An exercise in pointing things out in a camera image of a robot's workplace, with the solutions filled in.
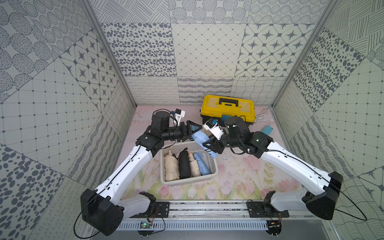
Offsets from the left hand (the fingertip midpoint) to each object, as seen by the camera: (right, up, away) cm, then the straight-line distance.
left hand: (199, 127), depth 68 cm
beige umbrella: (-14, -24, +9) cm, 29 cm away
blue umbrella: (+3, -23, +16) cm, 29 cm away
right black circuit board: (+37, -50, +4) cm, 62 cm away
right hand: (+4, -7, +3) cm, 9 cm away
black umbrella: (-8, -23, +14) cm, 29 cm away
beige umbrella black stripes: (-2, -24, +15) cm, 29 cm away
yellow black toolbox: (+11, +12, +30) cm, 34 cm away
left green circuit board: (-26, -48, +4) cm, 55 cm away
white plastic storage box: (-13, -13, +19) cm, 27 cm away
